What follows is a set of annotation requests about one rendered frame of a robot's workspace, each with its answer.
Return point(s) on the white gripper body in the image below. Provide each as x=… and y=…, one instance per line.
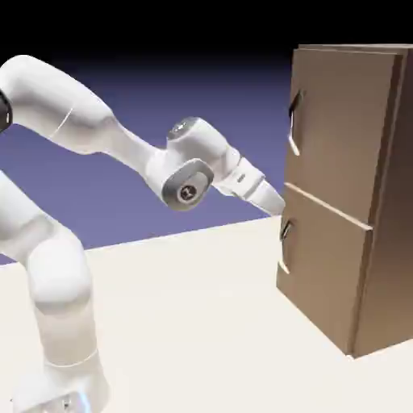
x=267, y=197

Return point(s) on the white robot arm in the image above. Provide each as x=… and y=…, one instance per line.
x=64, y=113

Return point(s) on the short brown cabinet door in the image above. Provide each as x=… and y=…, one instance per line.
x=322, y=267

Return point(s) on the tall brown cabinet door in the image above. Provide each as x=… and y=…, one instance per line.
x=338, y=129

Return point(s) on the brown wooden cabinet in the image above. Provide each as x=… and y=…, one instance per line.
x=387, y=226

